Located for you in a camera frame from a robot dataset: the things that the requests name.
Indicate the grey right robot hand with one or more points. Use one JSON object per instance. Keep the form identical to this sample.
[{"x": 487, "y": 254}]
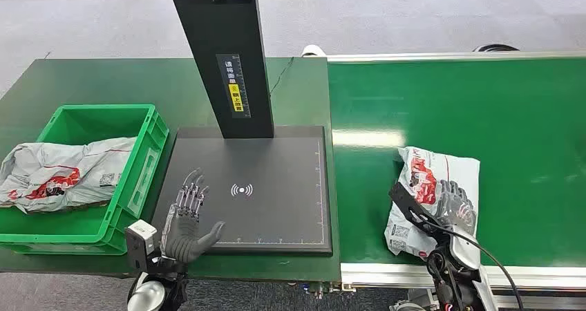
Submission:
[{"x": 455, "y": 208}]

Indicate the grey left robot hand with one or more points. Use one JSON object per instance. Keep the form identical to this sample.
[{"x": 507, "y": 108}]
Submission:
[{"x": 181, "y": 235}]

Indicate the grey parcel bag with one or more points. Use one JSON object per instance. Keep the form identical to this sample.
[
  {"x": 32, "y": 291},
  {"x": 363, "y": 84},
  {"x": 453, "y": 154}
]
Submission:
[
  {"x": 421, "y": 171},
  {"x": 55, "y": 171}
]

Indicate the green conveyor belt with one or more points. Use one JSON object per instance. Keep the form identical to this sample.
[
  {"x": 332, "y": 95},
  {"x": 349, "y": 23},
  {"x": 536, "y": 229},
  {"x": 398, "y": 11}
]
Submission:
[{"x": 458, "y": 107}]

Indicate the green plastic crate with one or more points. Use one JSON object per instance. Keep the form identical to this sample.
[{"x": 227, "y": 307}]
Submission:
[{"x": 91, "y": 229}]

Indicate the black scanner platform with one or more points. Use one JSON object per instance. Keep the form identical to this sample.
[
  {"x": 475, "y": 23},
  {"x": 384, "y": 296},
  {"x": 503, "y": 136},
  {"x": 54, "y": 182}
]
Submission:
[{"x": 274, "y": 185}]

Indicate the black and yellow column label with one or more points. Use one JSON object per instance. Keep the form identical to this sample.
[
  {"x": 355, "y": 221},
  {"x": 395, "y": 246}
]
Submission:
[{"x": 233, "y": 87}]

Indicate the black curved object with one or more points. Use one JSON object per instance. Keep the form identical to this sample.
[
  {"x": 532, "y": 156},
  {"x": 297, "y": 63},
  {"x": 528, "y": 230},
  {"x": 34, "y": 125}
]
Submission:
[{"x": 496, "y": 48}]

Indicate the white round object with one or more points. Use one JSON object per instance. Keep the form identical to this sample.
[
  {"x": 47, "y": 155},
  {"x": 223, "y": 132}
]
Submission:
[{"x": 313, "y": 50}]

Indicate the black scanner column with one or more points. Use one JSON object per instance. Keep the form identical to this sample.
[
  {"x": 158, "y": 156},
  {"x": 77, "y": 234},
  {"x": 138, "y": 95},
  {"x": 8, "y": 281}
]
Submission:
[{"x": 224, "y": 25}]

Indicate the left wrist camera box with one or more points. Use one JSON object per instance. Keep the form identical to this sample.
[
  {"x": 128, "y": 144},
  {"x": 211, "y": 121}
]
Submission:
[{"x": 139, "y": 242}]

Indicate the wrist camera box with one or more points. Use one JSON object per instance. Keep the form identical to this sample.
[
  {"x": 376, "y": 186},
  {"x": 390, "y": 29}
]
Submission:
[
  {"x": 407, "y": 201},
  {"x": 139, "y": 242}
]

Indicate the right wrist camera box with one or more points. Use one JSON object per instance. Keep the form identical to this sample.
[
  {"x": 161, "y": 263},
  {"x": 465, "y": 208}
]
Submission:
[{"x": 407, "y": 201}]

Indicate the aluminium conveyor frame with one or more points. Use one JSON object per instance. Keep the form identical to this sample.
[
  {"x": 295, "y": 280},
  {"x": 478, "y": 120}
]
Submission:
[{"x": 549, "y": 277}]

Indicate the metal bracket with bolts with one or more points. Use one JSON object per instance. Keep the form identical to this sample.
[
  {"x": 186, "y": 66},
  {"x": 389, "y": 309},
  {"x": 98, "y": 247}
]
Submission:
[{"x": 327, "y": 289}]

